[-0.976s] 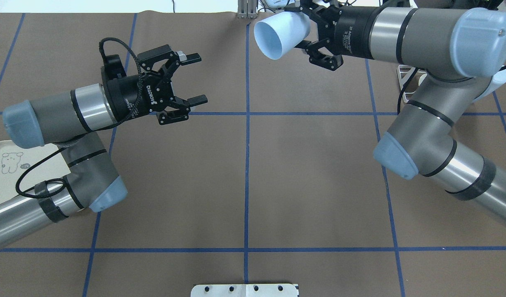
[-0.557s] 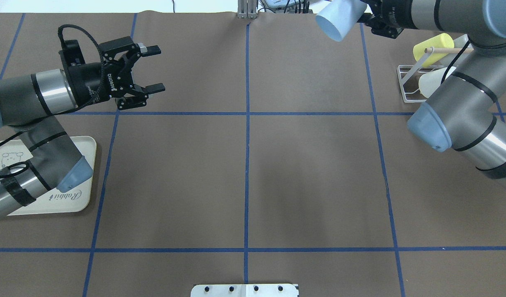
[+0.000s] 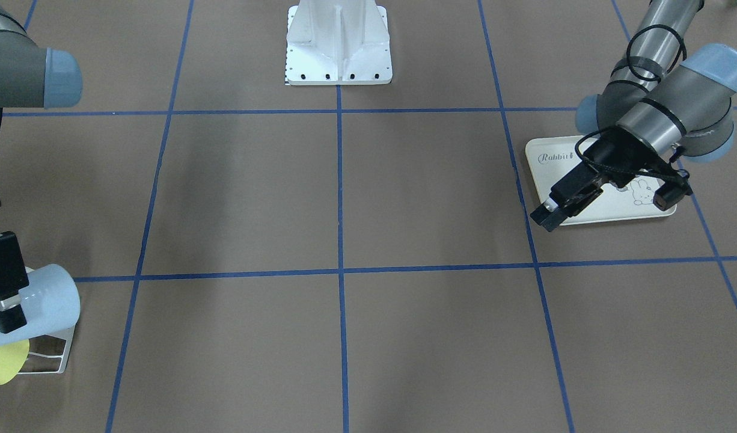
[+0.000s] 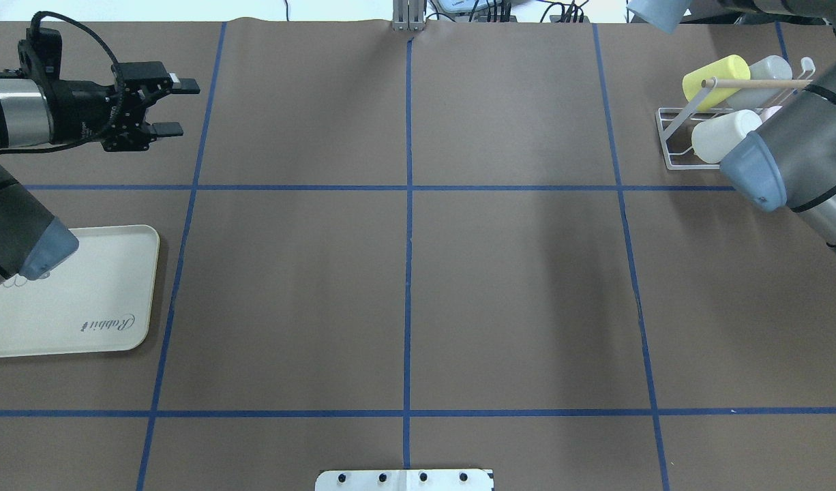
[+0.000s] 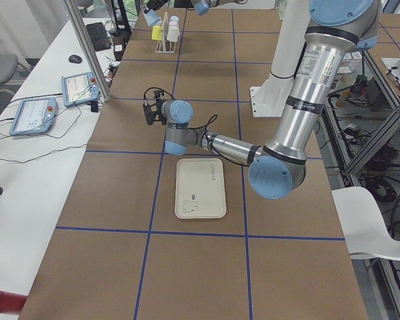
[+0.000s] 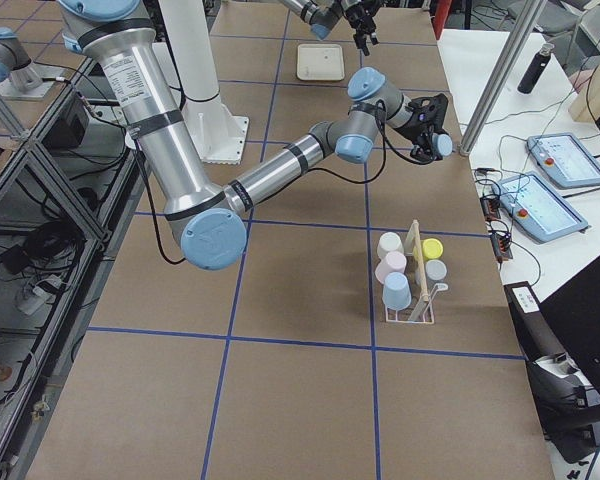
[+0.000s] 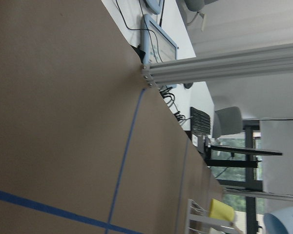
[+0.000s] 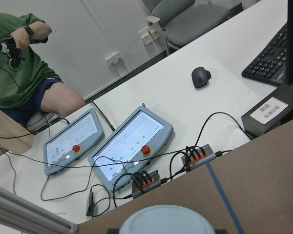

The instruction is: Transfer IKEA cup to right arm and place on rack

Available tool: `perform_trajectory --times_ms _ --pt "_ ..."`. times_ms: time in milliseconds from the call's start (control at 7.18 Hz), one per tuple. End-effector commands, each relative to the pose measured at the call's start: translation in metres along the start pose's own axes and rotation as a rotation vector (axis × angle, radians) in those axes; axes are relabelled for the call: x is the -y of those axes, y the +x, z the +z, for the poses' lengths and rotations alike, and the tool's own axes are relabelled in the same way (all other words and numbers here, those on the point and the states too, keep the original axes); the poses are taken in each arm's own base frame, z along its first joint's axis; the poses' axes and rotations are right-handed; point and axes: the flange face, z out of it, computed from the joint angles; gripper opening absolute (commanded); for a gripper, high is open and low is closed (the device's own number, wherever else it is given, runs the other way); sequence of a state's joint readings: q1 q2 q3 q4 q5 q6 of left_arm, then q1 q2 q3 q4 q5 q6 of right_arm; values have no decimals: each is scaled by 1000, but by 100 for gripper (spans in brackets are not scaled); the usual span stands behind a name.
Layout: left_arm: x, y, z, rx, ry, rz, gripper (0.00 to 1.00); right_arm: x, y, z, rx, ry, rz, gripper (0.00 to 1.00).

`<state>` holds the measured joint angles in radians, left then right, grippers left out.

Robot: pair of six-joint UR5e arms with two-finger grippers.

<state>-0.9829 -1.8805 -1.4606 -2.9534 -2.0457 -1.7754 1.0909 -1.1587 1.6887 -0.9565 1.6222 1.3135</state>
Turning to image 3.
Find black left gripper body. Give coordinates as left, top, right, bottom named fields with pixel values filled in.
left=549, top=127, right=673, bottom=208

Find light blue cup back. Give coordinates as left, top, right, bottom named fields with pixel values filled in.
left=0, top=264, right=81, bottom=346

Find yellow plastic cup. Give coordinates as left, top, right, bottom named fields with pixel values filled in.
left=0, top=339, right=30, bottom=385

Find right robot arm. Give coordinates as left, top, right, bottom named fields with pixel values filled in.
left=0, top=4, right=83, bottom=334

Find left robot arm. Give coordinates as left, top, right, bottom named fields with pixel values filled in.
left=530, top=1, right=737, bottom=232

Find cream plastic tray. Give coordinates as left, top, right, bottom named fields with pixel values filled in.
left=525, top=136, right=677, bottom=227

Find white wire cup rack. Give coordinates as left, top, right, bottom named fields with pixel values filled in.
left=17, top=326, right=76, bottom=375

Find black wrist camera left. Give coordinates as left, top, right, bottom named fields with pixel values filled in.
left=652, top=181, right=693, bottom=211

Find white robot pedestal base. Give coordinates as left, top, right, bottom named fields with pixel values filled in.
left=284, top=1, right=393, bottom=86

